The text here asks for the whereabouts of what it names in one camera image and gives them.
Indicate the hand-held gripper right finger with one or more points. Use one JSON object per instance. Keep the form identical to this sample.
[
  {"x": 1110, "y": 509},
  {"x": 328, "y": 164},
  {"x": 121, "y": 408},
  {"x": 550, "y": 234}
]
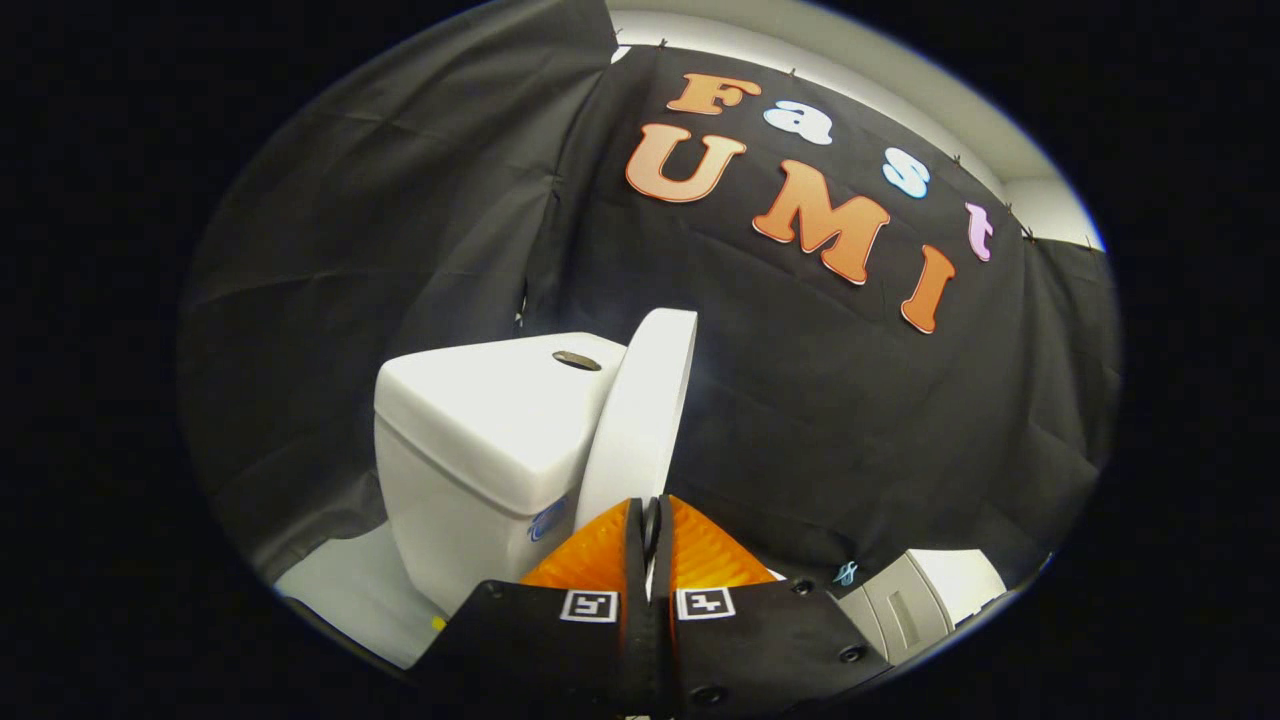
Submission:
[{"x": 663, "y": 630}]

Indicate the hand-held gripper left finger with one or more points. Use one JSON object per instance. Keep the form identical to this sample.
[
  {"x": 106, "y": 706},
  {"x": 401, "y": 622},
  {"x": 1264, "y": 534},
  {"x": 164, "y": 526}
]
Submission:
[{"x": 634, "y": 620}]

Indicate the black round lid knob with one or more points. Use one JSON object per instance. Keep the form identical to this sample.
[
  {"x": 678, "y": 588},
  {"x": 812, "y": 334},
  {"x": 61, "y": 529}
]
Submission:
[{"x": 652, "y": 530}]

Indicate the white toilet lid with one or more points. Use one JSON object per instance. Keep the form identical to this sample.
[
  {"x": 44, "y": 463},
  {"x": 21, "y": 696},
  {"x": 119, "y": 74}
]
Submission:
[{"x": 640, "y": 420}]

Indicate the white toilet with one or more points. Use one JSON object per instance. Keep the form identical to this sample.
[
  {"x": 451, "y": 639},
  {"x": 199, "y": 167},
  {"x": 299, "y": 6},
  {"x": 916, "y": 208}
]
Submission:
[{"x": 470, "y": 440}]

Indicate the black backdrop cloth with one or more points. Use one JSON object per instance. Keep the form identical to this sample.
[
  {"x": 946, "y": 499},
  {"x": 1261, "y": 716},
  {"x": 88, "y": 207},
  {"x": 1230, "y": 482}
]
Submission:
[{"x": 800, "y": 420}]

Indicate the white drawer cabinet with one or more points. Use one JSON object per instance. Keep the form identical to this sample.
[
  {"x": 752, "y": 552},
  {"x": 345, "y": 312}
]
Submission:
[{"x": 940, "y": 590}]

